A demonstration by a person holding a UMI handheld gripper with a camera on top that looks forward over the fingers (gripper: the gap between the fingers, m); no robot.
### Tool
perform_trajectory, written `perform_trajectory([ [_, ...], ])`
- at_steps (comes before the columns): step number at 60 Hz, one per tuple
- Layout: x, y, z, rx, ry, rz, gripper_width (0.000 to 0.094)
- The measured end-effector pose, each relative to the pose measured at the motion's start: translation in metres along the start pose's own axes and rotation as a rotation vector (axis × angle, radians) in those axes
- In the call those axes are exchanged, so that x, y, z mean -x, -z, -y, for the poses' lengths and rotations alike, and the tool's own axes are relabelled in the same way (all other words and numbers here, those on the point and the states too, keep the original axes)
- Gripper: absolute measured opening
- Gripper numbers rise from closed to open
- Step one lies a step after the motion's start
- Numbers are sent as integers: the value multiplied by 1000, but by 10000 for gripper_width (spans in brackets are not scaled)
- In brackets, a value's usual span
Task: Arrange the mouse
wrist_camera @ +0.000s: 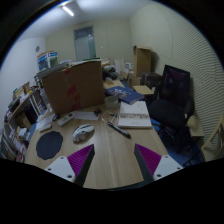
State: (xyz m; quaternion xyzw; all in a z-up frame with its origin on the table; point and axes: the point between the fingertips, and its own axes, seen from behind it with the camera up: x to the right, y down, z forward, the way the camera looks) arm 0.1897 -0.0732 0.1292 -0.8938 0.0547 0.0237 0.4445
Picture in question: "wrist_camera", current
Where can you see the large brown cardboard box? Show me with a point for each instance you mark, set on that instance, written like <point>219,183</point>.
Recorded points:
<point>75,87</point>

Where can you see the ceiling light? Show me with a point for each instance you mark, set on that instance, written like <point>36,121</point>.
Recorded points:
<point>66,9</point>

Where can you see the dark round mouse pad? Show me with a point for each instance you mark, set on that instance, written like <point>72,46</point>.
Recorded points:
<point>49,145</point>

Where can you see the white book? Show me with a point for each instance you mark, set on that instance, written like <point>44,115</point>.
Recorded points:
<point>134,116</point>

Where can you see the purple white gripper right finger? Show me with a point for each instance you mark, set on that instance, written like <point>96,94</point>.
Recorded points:
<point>154,166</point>

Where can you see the white remote control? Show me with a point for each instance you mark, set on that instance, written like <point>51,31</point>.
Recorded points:
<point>65,119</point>

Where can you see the grey door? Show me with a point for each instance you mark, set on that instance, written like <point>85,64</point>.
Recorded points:
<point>84,43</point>

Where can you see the wooden chair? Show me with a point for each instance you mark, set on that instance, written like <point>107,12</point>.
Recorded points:
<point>213,148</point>

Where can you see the dark blue book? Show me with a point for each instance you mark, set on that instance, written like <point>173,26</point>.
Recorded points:
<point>124,94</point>

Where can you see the white paper sheet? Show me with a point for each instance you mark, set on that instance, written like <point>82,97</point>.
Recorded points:
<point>84,115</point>

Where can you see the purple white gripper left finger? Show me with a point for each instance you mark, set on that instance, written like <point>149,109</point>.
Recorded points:
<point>73,168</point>

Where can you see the white grey computer mouse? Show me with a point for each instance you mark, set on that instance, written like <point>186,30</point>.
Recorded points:
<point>82,132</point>

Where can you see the small white device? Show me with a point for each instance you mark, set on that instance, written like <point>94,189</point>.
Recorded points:
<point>46,127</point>

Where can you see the wooden shelf with items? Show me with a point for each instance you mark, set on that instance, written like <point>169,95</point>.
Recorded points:
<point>24,111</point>

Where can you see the black marker pen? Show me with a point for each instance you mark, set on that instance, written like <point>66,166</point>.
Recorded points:
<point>124,133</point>

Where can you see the blue white printed box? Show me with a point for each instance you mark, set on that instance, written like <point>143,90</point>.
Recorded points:
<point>47,60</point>

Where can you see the tall cardboard box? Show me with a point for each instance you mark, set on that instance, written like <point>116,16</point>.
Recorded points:
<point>142,60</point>

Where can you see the clear plastic cup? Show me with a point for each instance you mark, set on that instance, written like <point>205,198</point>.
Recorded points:
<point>111,102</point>

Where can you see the black office chair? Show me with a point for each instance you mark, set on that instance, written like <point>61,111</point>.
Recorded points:
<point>173,105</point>

